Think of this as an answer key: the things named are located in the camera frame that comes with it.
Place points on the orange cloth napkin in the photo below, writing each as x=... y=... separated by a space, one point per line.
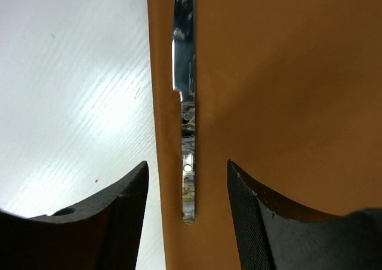
x=290 y=90

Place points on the steak knife marbled handle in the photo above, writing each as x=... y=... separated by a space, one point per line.
x=183 y=49

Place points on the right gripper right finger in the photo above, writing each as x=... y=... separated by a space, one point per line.
x=275 y=232

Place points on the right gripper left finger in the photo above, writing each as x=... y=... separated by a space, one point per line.
x=102 y=231

